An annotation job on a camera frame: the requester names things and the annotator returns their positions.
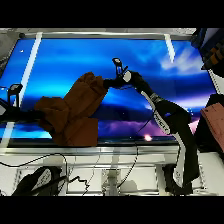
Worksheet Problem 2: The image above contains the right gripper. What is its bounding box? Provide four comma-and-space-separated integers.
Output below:
102, 76, 126, 91

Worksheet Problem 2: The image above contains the brown garment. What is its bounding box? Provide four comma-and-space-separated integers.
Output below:
34, 71, 110, 148

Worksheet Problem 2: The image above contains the heap of clothes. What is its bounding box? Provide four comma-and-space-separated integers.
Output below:
190, 27, 224, 80

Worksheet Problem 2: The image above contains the black garment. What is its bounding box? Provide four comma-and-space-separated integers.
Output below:
194, 93, 224, 162

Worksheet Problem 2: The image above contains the pink garment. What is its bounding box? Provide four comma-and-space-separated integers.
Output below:
200, 102, 224, 154

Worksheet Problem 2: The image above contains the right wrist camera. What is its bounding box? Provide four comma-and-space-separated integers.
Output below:
111, 57, 130, 80

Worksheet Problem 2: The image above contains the black cable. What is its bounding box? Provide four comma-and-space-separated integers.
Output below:
0, 152, 92, 196
115, 117, 152, 190

